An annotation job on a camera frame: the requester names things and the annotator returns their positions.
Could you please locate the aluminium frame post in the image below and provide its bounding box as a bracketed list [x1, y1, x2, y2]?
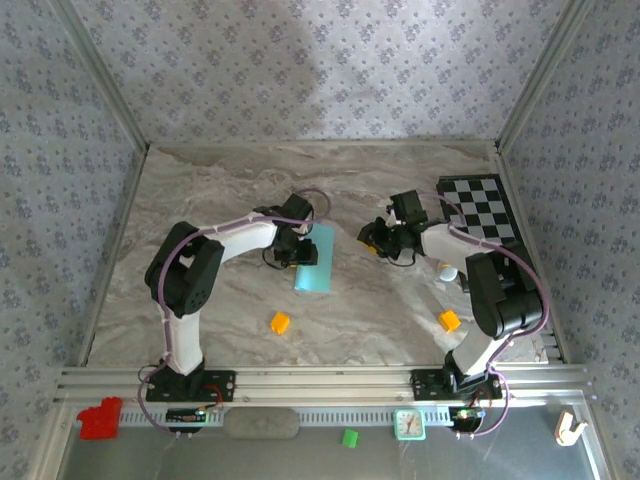
[47, 0, 151, 154]
[494, 0, 599, 154]

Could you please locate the teal paper sheet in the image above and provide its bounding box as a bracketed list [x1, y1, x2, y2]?
[292, 222, 336, 294]

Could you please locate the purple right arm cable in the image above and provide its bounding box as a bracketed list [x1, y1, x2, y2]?
[414, 191, 551, 441]

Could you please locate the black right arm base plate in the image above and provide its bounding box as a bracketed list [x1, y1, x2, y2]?
[410, 368, 504, 401]

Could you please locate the slotted grey cable duct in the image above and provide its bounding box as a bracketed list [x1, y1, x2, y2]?
[119, 405, 454, 427]

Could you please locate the black grey chessboard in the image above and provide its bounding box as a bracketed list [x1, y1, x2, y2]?
[435, 173, 524, 247]

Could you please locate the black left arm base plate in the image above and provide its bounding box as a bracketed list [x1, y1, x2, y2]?
[145, 368, 237, 404]

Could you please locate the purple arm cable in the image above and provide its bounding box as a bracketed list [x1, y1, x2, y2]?
[414, 191, 551, 441]
[135, 187, 334, 441]

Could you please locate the small teal clock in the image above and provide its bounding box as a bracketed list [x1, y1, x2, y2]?
[393, 408, 427, 442]

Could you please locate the grey metal shelf plate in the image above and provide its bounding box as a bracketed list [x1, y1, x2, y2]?
[54, 399, 614, 480]

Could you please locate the wooden hook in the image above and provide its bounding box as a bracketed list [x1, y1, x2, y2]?
[556, 409, 590, 447]

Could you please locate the red toy brick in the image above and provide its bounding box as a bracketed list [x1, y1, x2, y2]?
[76, 396, 124, 441]

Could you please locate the aluminium mounting rail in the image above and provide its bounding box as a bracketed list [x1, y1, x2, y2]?
[53, 364, 594, 404]

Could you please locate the grey oval pad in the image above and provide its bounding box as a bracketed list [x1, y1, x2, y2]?
[222, 406, 301, 441]

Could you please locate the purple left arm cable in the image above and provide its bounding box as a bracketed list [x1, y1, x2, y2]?
[135, 187, 334, 441]

